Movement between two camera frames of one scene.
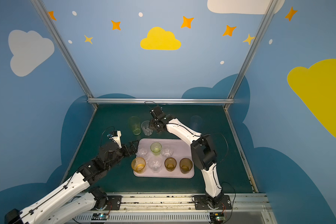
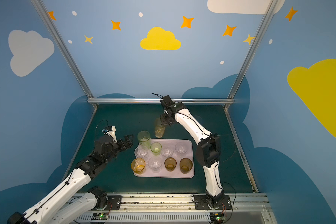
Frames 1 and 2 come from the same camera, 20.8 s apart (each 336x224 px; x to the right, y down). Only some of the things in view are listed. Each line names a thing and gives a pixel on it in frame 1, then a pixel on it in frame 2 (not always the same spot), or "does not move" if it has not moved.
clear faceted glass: x=167 y=151 does not move
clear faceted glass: x=145 y=125 → x=181 y=149
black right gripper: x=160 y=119 → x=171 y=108
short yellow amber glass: x=138 y=164 does not move
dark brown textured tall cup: x=185 y=164 does not move
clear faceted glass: x=155 y=164 does not move
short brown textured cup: x=170 y=164 does not move
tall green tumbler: x=135 y=123 → x=143 y=137
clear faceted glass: x=142 y=151 does not move
